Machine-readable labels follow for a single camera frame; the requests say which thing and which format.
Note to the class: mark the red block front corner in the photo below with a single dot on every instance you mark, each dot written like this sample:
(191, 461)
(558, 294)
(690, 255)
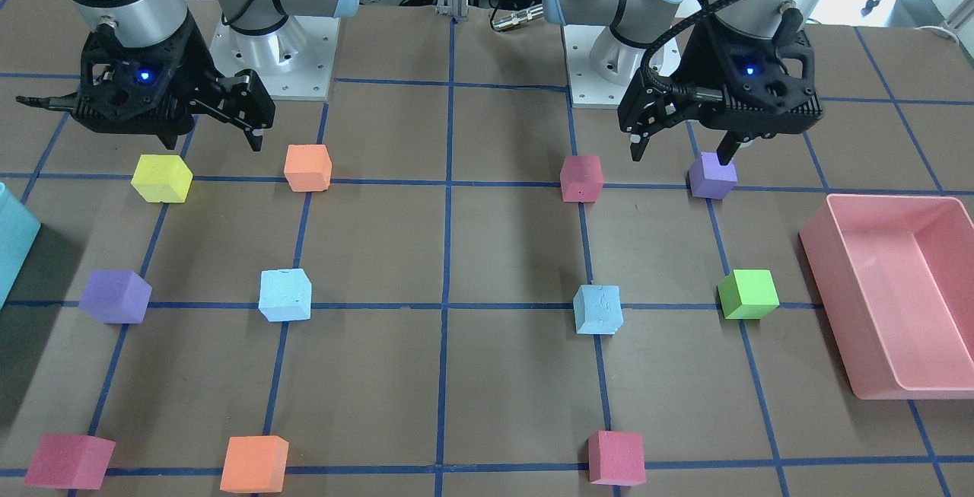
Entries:
(67, 461)

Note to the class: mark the yellow foam block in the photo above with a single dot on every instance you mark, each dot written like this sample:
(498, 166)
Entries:
(162, 178)

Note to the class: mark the green foam block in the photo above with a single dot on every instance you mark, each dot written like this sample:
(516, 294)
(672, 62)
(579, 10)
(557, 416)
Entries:
(747, 294)

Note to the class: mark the purple block far side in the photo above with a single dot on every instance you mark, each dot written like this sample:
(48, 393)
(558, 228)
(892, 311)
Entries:
(115, 296)

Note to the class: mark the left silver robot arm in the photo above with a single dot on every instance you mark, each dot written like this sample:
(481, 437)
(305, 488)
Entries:
(651, 25)

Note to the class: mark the pink plastic tray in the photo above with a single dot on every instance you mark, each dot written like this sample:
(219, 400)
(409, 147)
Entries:
(895, 275)

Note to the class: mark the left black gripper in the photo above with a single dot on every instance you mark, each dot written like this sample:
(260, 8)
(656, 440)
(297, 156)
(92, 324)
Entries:
(691, 65)

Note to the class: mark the orange block near base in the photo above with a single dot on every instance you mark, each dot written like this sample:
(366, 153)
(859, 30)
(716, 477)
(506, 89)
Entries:
(308, 168)

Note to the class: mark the red block near base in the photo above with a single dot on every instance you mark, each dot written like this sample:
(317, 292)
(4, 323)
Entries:
(581, 179)

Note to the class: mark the teal plastic bin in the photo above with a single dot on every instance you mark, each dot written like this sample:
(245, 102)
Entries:
(19, 229)

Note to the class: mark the metal cylinder connector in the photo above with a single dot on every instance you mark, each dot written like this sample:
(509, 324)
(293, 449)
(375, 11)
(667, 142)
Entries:
(516, 19)

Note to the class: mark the light blue block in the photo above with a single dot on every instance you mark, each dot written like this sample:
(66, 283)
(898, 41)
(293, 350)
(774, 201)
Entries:
(598, 310)
(285, 295)

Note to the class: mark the orange block front edge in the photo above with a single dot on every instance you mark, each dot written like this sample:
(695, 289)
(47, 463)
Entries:
(255, 465)

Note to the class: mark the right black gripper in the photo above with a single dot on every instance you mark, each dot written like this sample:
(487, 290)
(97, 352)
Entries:
(199, 58)

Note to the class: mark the purple block near tray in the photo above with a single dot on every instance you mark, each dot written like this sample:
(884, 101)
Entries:
(709, 179)

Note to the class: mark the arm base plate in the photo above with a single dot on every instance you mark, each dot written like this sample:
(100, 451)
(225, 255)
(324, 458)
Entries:
(600, 67)
(295, 62)

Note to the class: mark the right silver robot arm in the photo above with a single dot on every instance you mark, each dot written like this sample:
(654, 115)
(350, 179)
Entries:
(142, 23)

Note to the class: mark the red block front middle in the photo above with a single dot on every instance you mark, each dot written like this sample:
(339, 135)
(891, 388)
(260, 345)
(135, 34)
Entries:
(616, 459)

